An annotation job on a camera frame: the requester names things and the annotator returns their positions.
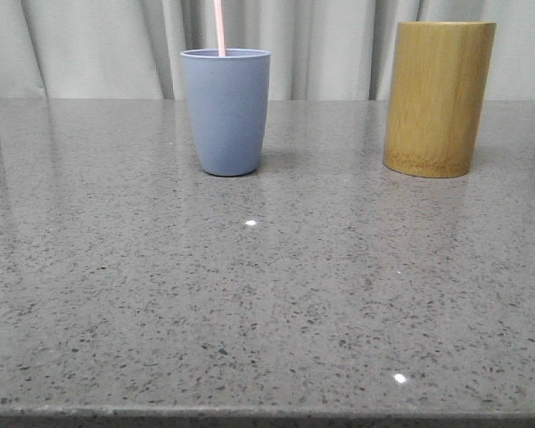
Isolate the blue plastic cup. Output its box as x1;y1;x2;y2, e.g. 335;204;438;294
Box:
181;48;271;177

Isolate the grey curtain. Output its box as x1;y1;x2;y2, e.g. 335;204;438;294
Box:
0;1;535;100

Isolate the bamboo cylinder holder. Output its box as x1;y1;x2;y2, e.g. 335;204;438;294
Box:
383;21;497;178

